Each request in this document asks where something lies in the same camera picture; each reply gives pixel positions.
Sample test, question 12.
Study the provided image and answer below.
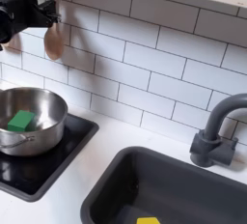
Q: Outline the green wooden block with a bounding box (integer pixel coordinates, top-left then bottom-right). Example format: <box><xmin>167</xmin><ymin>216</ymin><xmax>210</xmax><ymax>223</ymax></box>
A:
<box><xmin>7</xmin><ymin>109</ymin><xmax>37</xmax><ymax>133</ymax></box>

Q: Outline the steel pot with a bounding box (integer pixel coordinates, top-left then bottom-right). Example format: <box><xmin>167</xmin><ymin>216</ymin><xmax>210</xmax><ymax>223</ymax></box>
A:
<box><xmin>0</xmin><ymin>86</ymin><xmax>69</xmax><ymax>157</ymax></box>

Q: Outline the yellow wooden block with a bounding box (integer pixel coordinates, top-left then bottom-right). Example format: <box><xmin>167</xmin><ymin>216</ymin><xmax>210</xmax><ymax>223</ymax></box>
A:
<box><xmin>136</xmin><ymin>216</ymin><xmax>161</xmax><ymax>224</ymax></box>

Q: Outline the wooden spoon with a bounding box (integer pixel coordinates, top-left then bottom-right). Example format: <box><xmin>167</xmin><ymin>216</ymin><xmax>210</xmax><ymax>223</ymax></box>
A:
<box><xmin>43</xmin><ymin>0</ymin><xmax>66</xmax><ymax>62</ymax></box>

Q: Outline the wooden slotted spatula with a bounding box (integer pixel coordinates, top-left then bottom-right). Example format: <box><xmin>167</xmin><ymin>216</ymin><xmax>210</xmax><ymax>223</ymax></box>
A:
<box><xmin>0</xmin><ymin>34</ymin><xmax>14</xmax><ymax>50</ymax></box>

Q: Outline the black toy stove top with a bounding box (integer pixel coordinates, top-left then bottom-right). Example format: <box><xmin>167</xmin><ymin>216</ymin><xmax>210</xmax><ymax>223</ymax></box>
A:
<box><xmin>0</xmin><ymin>113</ymin><xmax>100</xmax><ymax>203</ymax></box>

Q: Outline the dark grey tap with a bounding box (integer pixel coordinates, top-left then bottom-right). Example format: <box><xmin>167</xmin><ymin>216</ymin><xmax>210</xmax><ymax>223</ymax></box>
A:
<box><xmin>189</xmin><ymin>93</ymin><xmax>247</xmax><ymax>168</ymax></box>

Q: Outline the dark grey sink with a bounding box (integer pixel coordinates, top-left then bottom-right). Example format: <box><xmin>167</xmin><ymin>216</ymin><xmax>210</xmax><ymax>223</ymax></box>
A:
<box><xmin>79</xmin><ymin>146</ymin><xmax>247</xmax><ymax>224</ymax></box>

